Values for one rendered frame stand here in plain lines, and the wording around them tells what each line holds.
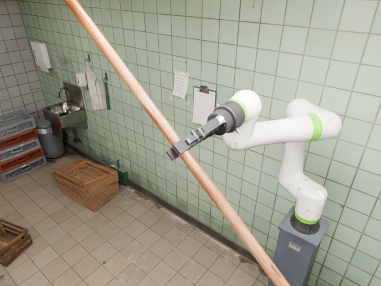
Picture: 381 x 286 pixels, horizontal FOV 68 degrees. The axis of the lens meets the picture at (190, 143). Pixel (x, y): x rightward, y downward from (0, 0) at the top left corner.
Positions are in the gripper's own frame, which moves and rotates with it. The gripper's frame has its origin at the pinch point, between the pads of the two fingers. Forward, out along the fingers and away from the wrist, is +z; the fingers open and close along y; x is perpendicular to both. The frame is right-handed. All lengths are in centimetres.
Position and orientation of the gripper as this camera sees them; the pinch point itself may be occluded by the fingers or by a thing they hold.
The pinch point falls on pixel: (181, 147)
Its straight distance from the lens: 74.2
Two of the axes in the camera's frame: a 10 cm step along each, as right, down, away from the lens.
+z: -6.2, 4.0, -6.8
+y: -5.1, 4.5, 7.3
